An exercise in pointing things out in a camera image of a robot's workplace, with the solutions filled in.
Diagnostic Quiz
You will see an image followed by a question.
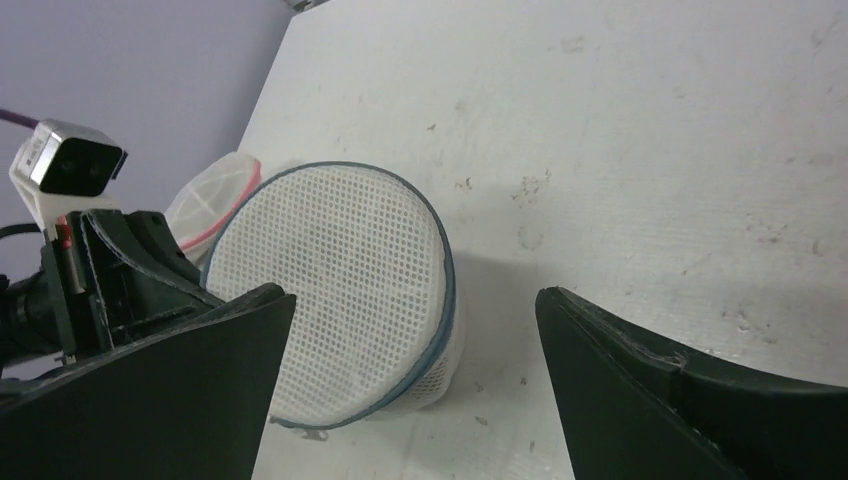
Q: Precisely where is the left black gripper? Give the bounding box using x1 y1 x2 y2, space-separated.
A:
1 209 223 367

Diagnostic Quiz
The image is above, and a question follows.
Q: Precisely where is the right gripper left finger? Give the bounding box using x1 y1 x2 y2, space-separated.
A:
1 283 296 479

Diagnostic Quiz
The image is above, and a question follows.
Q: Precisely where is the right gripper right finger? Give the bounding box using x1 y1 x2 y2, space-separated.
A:
535 287 847 479

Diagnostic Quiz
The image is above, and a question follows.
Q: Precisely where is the blue-trimmed mesh laundry bag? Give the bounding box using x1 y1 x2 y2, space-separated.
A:
201 161 465 430

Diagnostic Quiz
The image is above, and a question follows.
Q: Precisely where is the pink-trimmed mesh laundry bag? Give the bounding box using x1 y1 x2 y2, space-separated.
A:
164 152 262 265

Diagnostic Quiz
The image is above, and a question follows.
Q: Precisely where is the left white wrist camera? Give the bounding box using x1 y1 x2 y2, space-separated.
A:
9 115 127 229

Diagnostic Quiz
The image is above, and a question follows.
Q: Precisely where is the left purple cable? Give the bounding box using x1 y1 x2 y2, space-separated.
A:
0 107 41 131

